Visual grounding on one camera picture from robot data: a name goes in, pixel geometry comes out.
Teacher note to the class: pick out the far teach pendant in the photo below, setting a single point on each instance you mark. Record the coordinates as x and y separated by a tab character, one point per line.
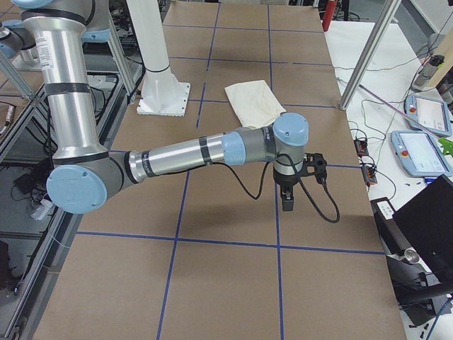
432	114

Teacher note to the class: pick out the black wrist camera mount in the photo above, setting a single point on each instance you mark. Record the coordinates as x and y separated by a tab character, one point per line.
315	165

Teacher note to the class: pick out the aluminium frame rail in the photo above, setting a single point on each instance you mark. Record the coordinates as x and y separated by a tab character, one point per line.
35	235

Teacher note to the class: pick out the teach pendant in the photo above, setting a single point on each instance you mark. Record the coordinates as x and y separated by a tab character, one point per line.
419	154
432	114

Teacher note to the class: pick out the aluminium frame post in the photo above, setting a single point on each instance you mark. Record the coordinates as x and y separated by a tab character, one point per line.
380	27

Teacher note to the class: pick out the near teach pendant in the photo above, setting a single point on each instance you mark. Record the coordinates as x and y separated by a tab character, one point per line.
419	154

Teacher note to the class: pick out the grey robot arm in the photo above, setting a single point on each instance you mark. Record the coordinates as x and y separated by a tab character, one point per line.
86	174

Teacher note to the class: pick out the cream long-sleeve cat shirt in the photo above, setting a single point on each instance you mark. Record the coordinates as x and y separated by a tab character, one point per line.
254	104

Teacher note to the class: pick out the red fire extinguisher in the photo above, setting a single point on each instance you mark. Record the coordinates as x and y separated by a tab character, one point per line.
328	14

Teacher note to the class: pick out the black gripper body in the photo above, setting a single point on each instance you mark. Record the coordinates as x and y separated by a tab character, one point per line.
286	182

